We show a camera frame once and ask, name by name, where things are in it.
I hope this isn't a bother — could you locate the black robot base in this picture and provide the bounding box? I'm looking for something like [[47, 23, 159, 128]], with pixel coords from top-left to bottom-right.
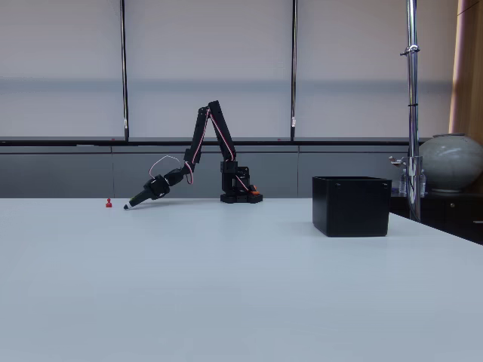
[[220, 190, 264, 205]]

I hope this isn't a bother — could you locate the black open box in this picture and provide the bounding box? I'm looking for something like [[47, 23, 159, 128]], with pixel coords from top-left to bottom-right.
[[312, 176, 392, 238]]

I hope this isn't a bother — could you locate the black window mullion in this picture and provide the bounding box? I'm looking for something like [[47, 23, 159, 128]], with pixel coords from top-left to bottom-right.
[[290, 0, 299, 142], [119, 0, 131, 143]]

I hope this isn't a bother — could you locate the chrome pole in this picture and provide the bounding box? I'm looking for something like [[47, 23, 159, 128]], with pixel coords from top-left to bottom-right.
[[405, 0, 423, 222]]

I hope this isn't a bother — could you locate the grey round ceramic vase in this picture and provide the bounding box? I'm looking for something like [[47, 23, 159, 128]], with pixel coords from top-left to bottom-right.
[[418, 133, 483, 194]]

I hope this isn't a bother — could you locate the dark low cabinet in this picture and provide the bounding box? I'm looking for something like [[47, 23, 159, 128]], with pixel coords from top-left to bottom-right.
[[390, 190, 483, 245]]

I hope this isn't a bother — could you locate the red white servo cable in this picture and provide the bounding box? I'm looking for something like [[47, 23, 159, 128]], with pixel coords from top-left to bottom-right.
[[149, 107, 237, 186]]

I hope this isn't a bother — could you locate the brown wooden wall panel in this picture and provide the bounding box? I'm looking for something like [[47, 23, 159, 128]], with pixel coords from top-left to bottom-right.
[[448, 0, 483, 136]]

